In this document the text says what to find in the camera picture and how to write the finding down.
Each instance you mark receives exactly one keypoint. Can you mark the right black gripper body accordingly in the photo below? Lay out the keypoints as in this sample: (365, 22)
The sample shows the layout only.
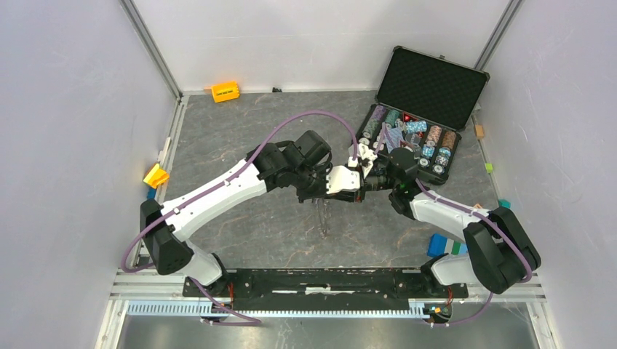
(364, 187)

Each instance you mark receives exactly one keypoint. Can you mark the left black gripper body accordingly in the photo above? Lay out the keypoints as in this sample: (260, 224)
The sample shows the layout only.
(311, 186)

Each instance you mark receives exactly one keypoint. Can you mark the large metal disc keyring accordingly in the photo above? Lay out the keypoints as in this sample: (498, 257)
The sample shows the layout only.
(323, 213)

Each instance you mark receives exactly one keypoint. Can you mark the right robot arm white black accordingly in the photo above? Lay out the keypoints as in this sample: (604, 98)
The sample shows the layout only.
(499, 252)

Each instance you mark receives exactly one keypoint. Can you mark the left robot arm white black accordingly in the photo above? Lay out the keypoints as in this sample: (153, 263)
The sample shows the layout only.
(301, 164)

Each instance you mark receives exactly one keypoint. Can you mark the blue white green block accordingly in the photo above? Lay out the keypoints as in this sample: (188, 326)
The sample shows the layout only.
(439, 244)

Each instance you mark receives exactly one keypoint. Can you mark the black poker chip case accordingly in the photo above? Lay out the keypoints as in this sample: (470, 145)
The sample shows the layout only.
(423, 102)

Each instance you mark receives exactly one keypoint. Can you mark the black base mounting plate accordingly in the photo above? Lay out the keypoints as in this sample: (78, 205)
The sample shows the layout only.
(330, 288)

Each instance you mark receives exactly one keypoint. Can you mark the orange plastic block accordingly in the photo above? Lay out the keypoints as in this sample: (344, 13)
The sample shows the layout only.
(225, 91)

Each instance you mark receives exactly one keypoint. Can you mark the orange small cube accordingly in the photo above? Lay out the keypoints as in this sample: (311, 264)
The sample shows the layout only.
(479, 132)

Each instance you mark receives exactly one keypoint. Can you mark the teal cube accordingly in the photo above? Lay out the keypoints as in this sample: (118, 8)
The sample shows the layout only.
(504, 203)

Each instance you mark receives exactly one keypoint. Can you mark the yellow orange block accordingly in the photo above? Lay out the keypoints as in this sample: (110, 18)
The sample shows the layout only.
(156, 176)

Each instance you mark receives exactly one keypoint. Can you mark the small blue block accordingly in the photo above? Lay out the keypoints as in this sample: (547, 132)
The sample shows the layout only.
(151, 193)

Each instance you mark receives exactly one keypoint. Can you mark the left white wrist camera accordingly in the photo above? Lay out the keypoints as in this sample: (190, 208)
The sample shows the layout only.
(342, 179)

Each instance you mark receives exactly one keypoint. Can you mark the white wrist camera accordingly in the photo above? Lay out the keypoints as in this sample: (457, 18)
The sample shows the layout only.
(342, 179)
(361, 158)

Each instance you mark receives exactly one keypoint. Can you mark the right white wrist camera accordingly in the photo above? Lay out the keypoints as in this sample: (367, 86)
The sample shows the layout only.
(361, 158)

